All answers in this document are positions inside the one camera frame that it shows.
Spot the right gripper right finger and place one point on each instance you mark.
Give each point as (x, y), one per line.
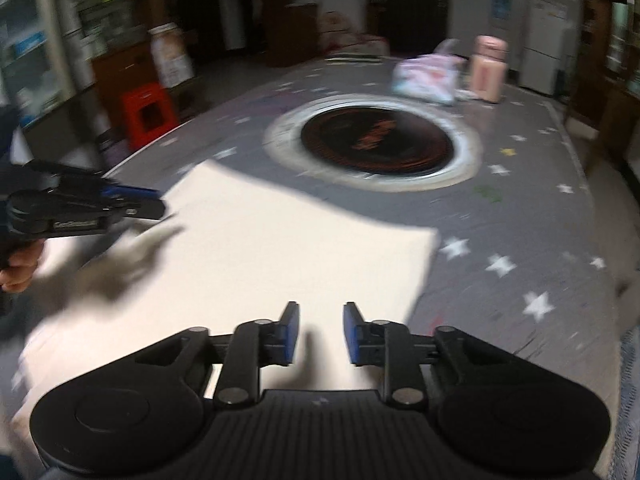
(391, 347)

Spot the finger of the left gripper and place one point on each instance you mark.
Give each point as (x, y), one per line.
(137, 208)
(130, 189)

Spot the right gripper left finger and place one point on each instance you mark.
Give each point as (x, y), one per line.
(253, 346)

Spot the cream white garment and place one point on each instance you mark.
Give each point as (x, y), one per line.
(232, 249)

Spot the person's left hand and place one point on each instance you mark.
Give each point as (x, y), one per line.
(22, 265)

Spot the red plastic stool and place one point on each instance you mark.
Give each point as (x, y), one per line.
(149, 114)

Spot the printed carton box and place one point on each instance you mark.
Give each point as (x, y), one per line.
(172, 63)

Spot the glass display shelf cabinet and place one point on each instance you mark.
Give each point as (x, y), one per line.
(42, 61)

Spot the round black induction cooktop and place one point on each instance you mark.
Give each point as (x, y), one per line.
(376, 143)

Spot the dark flat remote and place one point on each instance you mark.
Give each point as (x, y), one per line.
(353, 58)

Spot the pink patterned baby seat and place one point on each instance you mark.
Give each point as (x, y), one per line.
(338, 36)

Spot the pink tissue pack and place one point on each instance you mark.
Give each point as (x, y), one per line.
(430, 77)

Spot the pink thermos bottle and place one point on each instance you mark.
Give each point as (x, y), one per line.
(488, 68)

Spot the water dispenser with blue bottle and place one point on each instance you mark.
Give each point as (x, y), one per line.
(500, 22)

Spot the white refrigerator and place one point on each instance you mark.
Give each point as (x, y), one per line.
(543, 46)

